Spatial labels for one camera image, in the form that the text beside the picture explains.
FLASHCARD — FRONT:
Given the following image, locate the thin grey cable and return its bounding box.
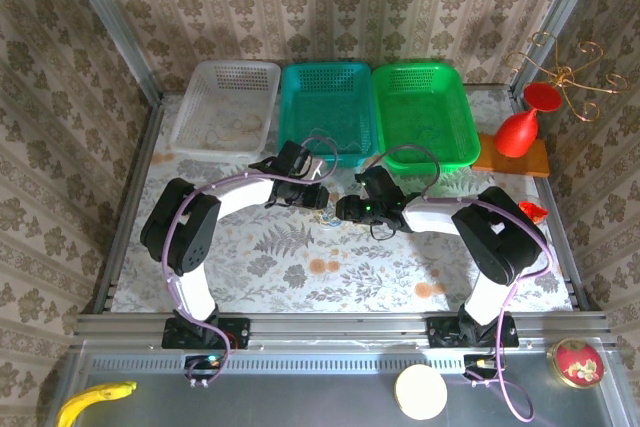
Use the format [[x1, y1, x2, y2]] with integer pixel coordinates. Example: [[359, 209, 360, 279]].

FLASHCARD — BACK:
[[303, 138, 362, 156]]

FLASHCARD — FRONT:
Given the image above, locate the floral tablecloth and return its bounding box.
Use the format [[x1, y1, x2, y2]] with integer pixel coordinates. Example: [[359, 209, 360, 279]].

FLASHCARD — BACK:
[[110, 89, 575, 313]]

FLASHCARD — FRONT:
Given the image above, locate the teal plastic basket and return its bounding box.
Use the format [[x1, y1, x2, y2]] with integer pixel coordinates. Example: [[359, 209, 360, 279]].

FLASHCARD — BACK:
[[276, 61, 380, 170]]

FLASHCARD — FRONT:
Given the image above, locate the green plastic basket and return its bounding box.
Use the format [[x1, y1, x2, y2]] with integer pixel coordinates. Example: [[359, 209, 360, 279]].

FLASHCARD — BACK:
[[370, 61, 482, 176]]

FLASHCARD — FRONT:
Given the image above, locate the white plastic basket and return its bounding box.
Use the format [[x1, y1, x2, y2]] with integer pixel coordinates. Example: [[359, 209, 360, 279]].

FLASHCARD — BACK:
[[169, 59, 282, 161]]

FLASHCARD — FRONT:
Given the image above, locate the red wine glass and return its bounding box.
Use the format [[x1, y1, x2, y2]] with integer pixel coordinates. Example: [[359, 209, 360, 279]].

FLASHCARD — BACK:
[[493, 81, 562, 158]]

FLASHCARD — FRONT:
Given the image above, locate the red foil candy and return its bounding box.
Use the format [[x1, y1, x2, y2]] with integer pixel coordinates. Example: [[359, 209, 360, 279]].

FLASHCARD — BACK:
[[518, 200, 549, 224]]

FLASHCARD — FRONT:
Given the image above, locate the wooden board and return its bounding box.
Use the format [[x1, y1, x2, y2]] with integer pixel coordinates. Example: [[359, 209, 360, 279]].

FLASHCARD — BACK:
[[470, 131, 551, 178]]

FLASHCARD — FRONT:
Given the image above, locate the small circuit board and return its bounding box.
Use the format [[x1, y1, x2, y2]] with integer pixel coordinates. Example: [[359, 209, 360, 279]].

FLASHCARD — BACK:
[[462, 353, 501, 379], [183, 354, 227, 381]]

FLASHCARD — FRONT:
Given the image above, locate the round cream disc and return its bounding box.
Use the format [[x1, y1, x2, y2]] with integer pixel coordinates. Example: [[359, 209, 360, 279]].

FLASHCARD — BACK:
[[393, 364, 449, 421]]

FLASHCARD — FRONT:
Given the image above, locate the round red tin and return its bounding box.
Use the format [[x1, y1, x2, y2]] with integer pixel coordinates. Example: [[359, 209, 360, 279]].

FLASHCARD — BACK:
[[548, 337, 606, 390]]

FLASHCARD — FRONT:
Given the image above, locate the yellow banana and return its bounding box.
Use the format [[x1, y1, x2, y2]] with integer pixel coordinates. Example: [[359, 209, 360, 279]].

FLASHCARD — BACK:
[[55, 379, 138, 427]]

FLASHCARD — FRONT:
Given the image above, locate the thin black wire loop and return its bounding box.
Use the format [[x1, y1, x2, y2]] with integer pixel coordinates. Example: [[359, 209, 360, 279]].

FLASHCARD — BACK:
[[368, 221, 397, 242]]

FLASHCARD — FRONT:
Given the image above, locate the long aluminium rail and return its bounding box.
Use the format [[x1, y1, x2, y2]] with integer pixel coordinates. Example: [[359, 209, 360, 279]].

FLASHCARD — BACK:
[[73, 310, 612, 351]]

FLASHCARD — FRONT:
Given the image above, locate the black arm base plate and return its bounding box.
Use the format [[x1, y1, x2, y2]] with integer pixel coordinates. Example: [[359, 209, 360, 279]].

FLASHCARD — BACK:
[[427, 314, 520, 350], [161, 316, 251, 351]]

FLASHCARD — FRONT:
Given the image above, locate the aluminium side rail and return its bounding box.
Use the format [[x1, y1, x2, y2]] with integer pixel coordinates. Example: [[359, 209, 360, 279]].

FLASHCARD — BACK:
[[93, 96, 167, 316], [508, 86, 601, 313]]

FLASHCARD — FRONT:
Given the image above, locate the gold wire ornament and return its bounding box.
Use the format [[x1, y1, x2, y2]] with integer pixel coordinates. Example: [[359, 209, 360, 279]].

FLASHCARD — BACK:
[[503, 30, 629, 123]]

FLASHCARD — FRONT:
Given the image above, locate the aluminium frame post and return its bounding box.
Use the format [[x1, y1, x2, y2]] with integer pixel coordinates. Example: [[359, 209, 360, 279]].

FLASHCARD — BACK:
[[55, 0, 165, 107], [508, 0, 610, 98]]

